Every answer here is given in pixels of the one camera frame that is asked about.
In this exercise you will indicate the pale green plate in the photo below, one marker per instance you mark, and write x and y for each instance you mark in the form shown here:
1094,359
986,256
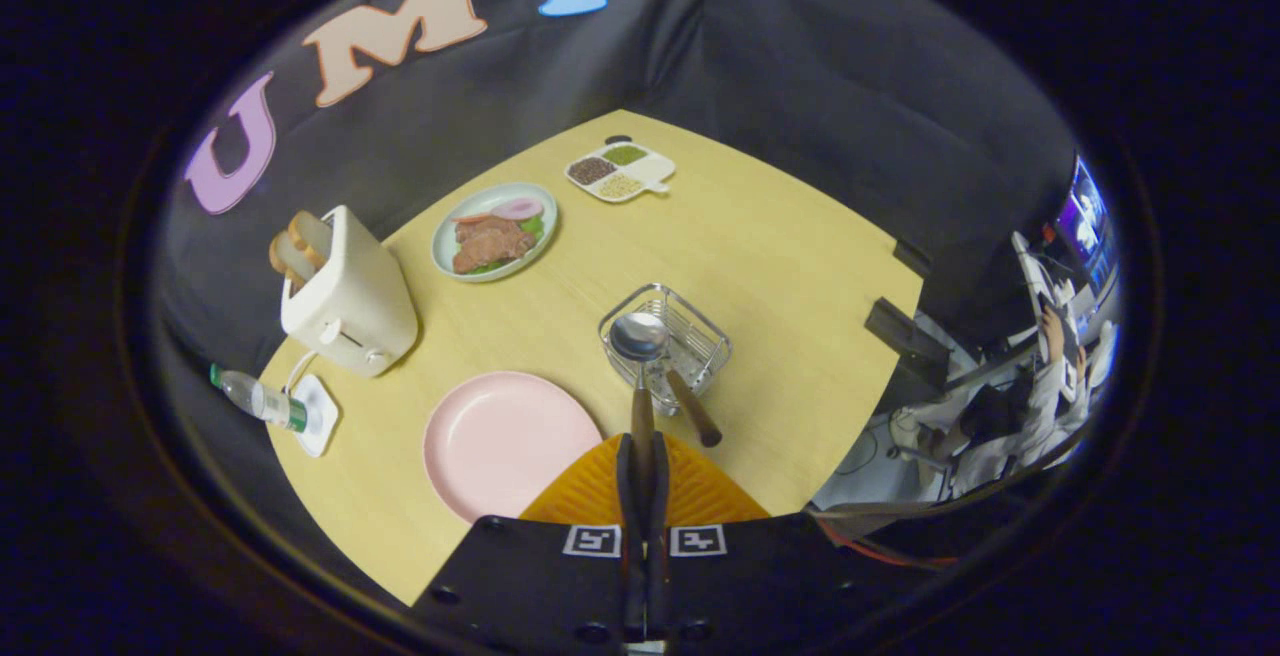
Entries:
445,246

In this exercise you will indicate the black table bracket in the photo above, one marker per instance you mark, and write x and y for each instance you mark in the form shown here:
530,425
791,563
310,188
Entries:
905,331
910,258

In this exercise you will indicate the computer monitor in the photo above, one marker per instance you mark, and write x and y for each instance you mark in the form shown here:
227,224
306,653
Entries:
1085,216

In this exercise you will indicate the black backdrop cloth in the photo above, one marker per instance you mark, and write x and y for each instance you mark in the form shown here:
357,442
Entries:
800,86

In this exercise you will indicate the toast slice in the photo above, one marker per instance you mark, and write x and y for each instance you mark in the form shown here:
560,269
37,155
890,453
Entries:
290,261
312,238

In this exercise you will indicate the brown meat slices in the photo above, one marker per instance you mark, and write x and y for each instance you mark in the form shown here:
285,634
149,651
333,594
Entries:
490,246

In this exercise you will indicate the white divided condiment dish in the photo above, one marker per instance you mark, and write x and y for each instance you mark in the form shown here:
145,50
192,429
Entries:
650,171

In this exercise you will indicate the clear plastic water bottle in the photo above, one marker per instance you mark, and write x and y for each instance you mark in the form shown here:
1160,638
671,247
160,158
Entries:
260,399

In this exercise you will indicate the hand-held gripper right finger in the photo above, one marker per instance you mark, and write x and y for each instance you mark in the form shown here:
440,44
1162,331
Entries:
660,576

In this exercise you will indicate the pink ham slice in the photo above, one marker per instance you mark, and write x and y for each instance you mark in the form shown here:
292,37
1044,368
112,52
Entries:
518,208

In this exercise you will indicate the white square coaster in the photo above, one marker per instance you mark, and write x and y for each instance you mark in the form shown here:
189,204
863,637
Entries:
322,426

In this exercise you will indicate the pink plate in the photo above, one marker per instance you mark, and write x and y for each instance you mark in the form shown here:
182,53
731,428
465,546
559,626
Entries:
500,446

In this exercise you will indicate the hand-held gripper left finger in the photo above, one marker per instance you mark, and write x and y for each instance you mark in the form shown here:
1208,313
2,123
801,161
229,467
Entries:
627,576

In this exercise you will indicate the white toaster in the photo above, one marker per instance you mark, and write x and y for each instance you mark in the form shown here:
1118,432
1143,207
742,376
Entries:
355,306

